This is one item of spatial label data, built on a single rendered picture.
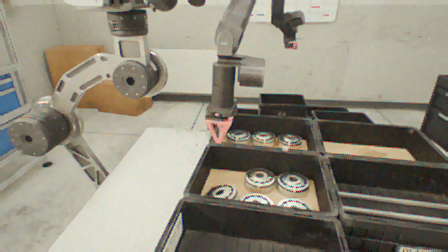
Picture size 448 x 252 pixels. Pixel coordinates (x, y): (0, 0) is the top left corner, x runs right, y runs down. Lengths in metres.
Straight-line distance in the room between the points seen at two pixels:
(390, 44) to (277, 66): 1.41
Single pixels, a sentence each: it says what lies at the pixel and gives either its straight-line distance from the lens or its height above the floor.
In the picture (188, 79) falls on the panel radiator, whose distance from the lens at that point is 3.91.
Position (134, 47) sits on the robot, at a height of 1.25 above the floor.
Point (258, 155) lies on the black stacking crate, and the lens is 0.98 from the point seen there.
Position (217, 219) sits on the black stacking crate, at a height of 0.88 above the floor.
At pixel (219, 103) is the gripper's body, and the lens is 0.68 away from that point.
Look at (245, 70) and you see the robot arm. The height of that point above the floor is 1.26.
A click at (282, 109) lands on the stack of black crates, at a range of 2.38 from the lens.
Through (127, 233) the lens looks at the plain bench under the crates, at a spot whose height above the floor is 0.70.
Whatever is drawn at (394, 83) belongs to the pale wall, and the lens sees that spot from 4.38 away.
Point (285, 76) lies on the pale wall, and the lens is 3.95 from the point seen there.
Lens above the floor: 1.41
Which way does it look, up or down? 25 degrees down
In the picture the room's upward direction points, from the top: straight up
